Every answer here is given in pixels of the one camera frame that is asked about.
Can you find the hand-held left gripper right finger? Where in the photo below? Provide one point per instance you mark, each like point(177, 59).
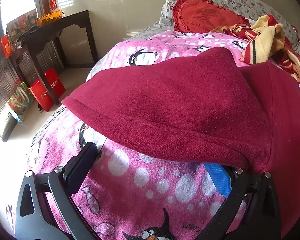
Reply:
point(218, 177)

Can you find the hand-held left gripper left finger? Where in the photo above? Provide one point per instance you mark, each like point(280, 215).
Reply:
point(80, 166)

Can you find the maroon knit sweater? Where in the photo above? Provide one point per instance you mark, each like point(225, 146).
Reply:
point(177, 105)

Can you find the pink penguin print blanket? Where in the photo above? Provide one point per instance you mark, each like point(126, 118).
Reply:
point(145, 185)

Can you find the red paper gift bag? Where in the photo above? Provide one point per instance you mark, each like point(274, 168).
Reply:
point(41, 96)
point(55, 82)

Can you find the dark box on floor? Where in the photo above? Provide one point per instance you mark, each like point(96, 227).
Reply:
point(7, 127)

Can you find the green printed shopping bag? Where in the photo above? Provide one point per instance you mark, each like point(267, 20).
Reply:
point(18, 100)

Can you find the dark wooden side table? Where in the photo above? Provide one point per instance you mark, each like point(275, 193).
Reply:
point(65, 27)

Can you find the red and yellow striped blanket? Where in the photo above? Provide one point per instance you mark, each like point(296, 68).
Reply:
point(265, 37)

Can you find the orange plastic basket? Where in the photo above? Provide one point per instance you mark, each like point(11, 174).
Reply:
point(50, 17)

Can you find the printed picture board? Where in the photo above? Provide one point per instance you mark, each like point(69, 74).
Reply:
point(21, 23)

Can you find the red heart-shaped ruffled pillow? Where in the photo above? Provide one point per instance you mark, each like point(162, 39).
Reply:
point(197, 15)

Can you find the small floral pillow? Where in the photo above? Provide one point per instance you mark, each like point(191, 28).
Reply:
point(168, 7)

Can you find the large floral pillow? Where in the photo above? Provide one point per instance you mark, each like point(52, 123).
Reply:
point(240, 0)

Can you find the red paper wall sign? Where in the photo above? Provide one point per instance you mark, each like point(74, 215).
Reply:
point(53, 2)

